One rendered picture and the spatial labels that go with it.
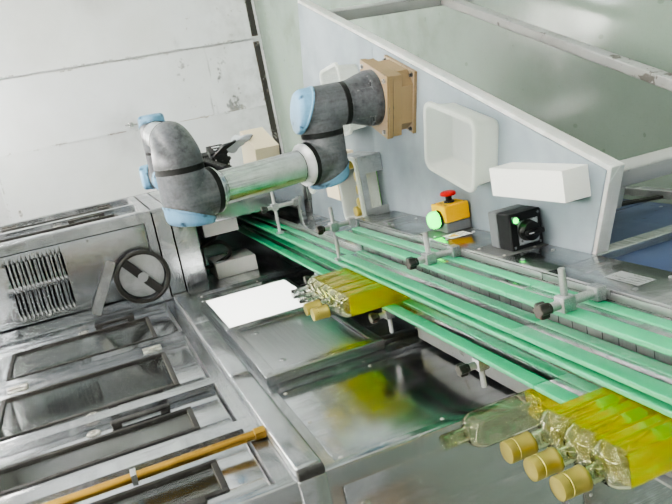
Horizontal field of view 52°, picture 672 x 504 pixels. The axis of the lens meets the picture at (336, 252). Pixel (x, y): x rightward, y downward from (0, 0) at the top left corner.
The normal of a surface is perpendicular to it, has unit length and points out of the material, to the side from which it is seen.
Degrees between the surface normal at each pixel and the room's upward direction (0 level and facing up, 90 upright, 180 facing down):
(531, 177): 0
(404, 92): 90
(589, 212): 0
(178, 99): 90
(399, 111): 90
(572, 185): 90
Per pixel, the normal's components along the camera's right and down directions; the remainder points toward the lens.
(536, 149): -0.92, 0.25
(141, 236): 0.36, 0.15
